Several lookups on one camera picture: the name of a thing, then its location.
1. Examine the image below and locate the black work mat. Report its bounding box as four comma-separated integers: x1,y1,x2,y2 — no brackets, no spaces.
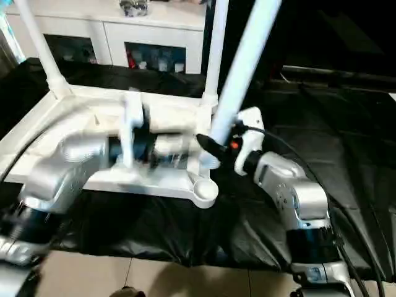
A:
0,57,396,285

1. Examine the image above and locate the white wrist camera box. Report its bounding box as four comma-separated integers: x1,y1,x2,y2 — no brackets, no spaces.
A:
120,92,147,170
232,106,266,176

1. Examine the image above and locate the white plastic table top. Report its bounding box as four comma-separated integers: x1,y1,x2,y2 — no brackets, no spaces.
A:
0,85,219,210

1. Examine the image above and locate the white cabinet with glass doors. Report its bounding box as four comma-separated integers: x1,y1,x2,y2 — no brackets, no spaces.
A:
5,0,209,75

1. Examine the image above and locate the shiny ornament on cabinet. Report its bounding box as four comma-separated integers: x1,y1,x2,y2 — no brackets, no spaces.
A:
119,0,150,18

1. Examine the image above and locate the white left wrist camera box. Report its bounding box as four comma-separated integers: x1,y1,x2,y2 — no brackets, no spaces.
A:
120,92,147,170

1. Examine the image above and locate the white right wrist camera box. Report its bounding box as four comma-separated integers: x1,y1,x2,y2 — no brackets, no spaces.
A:
232,106,266,176

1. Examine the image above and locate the dark low shelf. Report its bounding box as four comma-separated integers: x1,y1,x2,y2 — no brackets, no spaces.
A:
281,64,396,84

